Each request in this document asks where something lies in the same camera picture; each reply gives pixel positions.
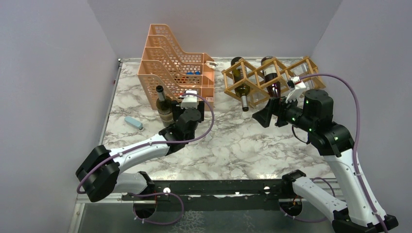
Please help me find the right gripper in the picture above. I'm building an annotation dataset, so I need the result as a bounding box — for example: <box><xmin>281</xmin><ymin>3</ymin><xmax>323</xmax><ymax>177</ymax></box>
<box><xmin>253</xmin><ymin>93</ymin><xmax>316</xmax><ymax>133</ymax></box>

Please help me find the dark bottle brown label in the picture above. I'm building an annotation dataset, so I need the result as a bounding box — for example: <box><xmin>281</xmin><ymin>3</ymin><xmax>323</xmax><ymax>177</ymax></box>
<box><xmin>155</xmin><ymin>85</ymin><xmax>174</xmax><ymax>127</ymax></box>

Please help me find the green bottle silver cap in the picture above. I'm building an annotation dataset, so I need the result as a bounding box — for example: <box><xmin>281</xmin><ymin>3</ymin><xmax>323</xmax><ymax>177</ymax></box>
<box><xmin>230</xmin><ymin>57</ymin><xmax>250</xmax><ymax>112</ymax></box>

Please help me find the red bottle gold cap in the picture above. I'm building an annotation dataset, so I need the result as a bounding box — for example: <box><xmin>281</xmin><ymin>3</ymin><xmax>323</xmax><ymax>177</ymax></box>
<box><xmin>261</xmin><ymin>56</ymin><xmax>281</xmax><ymax>98</ymax></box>

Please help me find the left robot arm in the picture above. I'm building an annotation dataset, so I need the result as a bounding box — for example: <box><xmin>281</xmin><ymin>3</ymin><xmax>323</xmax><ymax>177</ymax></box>
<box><xmin>75</xmin><ymin>100</ymin><xmax>209</xmax><ymax>202</ymax></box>

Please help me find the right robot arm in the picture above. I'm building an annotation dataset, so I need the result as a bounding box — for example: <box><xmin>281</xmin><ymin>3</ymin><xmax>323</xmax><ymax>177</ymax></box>
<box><xmin>252</xmin><ymin>90</ymin><xmax>398</xmax><ymax>233</ymax></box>

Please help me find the wooden wine rack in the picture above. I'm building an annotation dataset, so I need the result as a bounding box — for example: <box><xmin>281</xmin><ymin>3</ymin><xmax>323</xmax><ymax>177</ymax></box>
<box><xmin>222</xmin><ymin>57</ymin><xmax>326</xmax><ymax>108</ymax></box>

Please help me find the light blue eraser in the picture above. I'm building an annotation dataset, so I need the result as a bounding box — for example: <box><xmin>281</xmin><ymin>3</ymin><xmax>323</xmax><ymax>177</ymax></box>
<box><xmin>124</xmin><ymin>116</ymin><xmax>144</xmax><ymax>130</ymax></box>

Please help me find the peach plastic file organizer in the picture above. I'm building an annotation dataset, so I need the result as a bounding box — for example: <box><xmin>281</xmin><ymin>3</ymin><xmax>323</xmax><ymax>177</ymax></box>
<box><xmin>137</xmin><ymin>24</ymin><xmax>215</xmax><ymax>110</ymax></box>

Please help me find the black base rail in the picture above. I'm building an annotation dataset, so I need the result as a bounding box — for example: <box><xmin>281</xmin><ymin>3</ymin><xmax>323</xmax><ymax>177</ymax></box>
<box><xmin>121</xmin><ymin>179</ymin><xmax>300</xmax><ymax>212</ymax></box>

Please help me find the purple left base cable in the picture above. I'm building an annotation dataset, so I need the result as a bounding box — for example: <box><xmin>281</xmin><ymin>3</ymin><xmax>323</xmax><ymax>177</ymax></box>
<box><xmin>132</xmin><ymin>192</ymin><xmax>185</xmax><ymax>226</ymax></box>

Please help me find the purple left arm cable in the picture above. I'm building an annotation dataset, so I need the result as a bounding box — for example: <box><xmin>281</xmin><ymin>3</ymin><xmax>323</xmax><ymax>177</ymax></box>
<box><xmin>76</xmin><ymin>93</ymin><xmax>215</xmax><ymax>195</ymax></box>

